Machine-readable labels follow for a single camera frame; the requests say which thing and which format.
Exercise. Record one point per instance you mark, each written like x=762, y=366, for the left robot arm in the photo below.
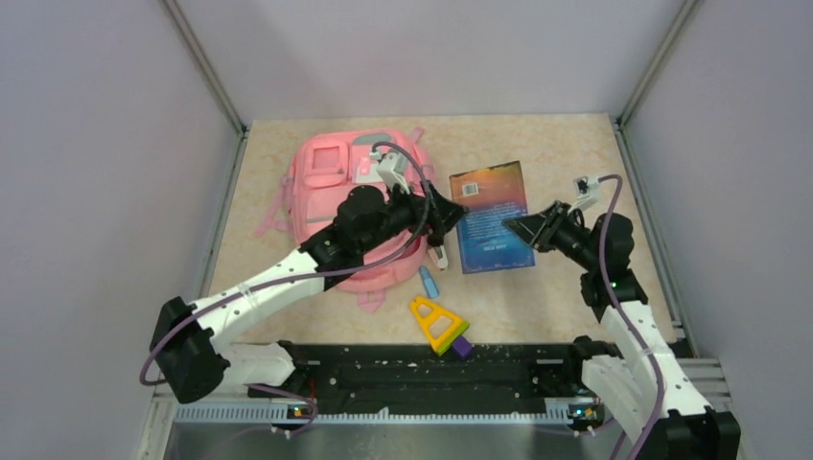
x=189, y=339

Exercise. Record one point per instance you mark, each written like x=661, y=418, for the small blue stapler piece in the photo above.
x=430, y=286

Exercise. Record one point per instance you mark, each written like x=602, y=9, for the pink student backpack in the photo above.
x=322, y=173

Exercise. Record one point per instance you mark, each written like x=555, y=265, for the colourful thin book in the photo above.
x=492, y=195

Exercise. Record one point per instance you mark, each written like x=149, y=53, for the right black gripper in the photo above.
x=545, y=224

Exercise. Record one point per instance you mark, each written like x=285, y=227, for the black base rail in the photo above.
x=412, y=380

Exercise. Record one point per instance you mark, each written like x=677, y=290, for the yellow green purple block toy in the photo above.
x=443, y=329

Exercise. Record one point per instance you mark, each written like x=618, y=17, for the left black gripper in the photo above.
x=434, y=215

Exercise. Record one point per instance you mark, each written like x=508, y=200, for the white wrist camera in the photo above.
x=587, y=192
x=391, y=168

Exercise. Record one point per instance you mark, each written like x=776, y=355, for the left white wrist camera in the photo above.
x=391, y=168

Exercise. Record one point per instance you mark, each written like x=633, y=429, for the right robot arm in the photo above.
x=637, y=376

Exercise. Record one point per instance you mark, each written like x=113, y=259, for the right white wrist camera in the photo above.
x=587, y=192

